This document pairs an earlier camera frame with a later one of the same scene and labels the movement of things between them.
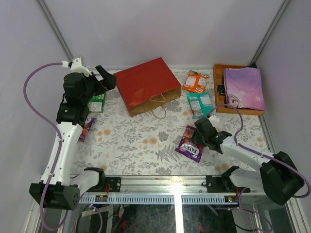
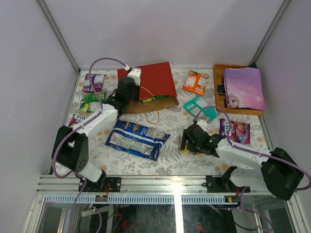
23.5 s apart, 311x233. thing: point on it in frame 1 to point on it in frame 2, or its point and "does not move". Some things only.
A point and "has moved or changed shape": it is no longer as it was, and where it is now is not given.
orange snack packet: [196, 82] does not move
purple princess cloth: [244, 88] does not move
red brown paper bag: [147, 86] has moved or changed shape
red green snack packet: [96, 103] does not move
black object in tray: [221, 89] does not move
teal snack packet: [200, 104] has moved or changed shape
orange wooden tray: [218, 77] does not move
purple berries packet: [187, 147] has moved or changed shape
